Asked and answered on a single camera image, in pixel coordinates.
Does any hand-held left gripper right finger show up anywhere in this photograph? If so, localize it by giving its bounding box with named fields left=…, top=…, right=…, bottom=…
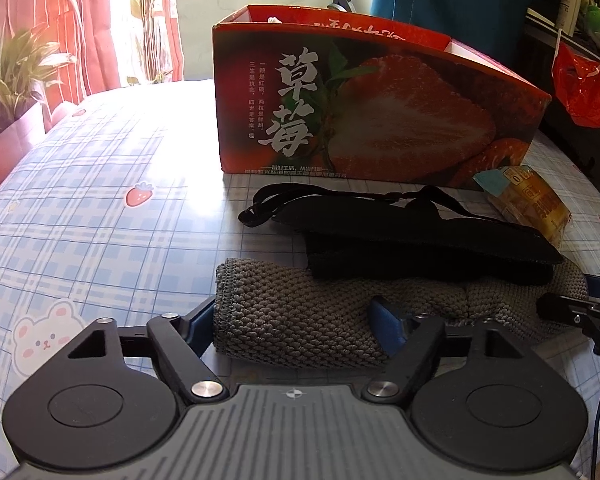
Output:
left=364, top=295, right=529, bottom=404

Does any red strawberry print box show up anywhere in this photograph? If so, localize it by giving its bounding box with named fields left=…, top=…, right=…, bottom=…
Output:
left=211, top=4, right=552, bottom=192

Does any packaged bread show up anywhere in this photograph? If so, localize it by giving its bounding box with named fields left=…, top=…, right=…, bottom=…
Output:
left=472, top=164, right=574, bottom=249

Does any red plastic bag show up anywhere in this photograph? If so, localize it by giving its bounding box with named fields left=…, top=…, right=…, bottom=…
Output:
left=551, top=42, right=600, bottom=131

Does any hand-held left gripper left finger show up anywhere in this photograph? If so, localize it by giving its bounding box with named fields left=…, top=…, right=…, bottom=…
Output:
left=67, top=296, right=229, bottom=402

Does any grey knitted cloth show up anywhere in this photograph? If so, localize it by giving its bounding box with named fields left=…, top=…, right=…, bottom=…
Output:
left=213, top=257, right=590, bottom=362

